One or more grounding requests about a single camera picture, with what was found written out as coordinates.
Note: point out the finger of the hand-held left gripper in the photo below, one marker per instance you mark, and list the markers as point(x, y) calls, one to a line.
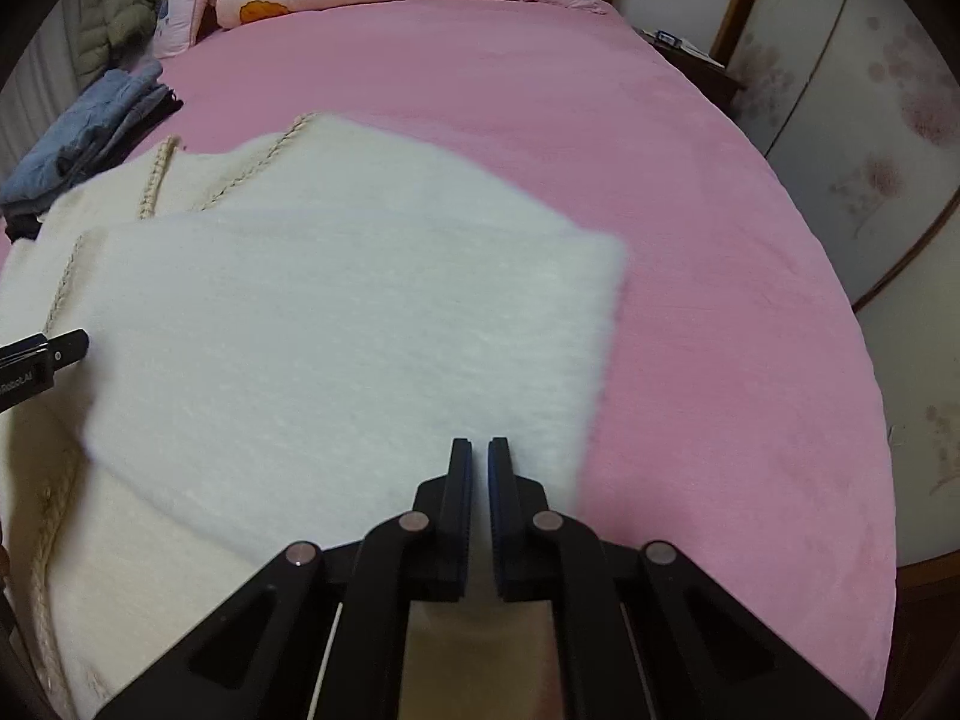
point(66, 345)

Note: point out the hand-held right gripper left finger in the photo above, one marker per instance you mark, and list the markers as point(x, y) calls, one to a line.
point(463, 480)

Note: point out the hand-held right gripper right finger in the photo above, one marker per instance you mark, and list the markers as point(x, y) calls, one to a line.
point(496, 480)

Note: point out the white fluffy towel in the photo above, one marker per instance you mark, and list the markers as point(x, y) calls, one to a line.
point(337, 300)

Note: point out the folded dark clothes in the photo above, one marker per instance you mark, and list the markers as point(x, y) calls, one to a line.
point(22, 223)

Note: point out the folded blue jeans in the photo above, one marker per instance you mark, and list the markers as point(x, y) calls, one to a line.
point(90, 120)

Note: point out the beige puffer jacket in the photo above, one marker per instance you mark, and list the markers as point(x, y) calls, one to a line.
point(116, 11)

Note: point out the pink pillow with blue print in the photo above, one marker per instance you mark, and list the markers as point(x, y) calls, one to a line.
point(178, 11)

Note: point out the pink bed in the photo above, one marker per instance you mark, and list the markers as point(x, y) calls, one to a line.
point(675, 165)

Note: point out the dark wooden nightstand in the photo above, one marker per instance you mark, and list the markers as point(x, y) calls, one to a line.
point(701, 79)

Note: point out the small box on nightstand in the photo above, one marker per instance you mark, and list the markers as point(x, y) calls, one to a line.
point(671, 39)

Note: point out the floral wardrobe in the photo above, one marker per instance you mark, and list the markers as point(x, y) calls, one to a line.
point(862, 165)

